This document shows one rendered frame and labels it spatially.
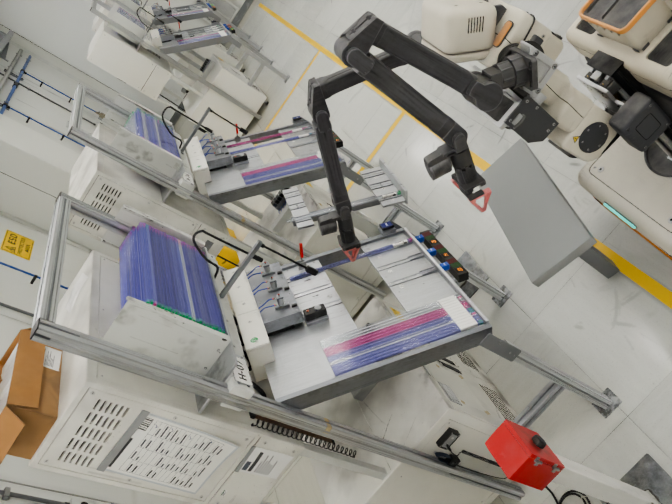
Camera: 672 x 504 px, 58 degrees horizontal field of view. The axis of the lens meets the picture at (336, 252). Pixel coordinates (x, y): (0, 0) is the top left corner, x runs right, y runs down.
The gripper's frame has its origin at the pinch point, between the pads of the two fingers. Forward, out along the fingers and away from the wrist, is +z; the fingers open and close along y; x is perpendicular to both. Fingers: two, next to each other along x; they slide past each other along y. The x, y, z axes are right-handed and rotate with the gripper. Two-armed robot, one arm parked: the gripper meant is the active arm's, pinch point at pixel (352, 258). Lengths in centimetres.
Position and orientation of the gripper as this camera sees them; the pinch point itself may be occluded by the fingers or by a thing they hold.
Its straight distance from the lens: 235.3
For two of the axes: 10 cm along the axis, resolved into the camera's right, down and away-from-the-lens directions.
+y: 3.0, 4.8, -8.2
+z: 1.8, 8.2, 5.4
